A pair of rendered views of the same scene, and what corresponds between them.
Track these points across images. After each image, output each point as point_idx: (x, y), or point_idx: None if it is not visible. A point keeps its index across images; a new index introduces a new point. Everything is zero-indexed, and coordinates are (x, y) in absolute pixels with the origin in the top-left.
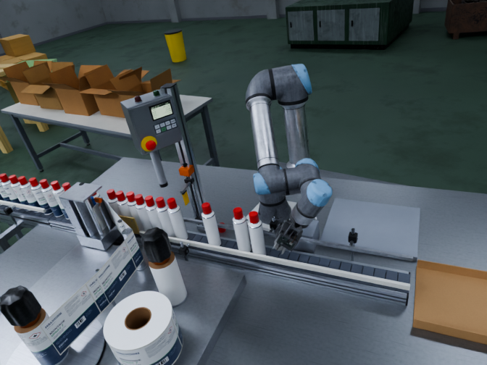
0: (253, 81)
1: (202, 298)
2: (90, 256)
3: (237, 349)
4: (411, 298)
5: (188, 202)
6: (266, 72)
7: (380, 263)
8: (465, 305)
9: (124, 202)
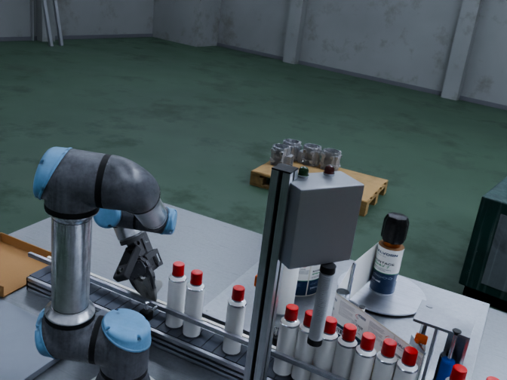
0: (141, 167)
1: (248, 301)
2: None
3: (217, 283)
4: None
5: None
6: (116, 155)
7: (34, 308)
8: (4, 265)
9: (380, 350)
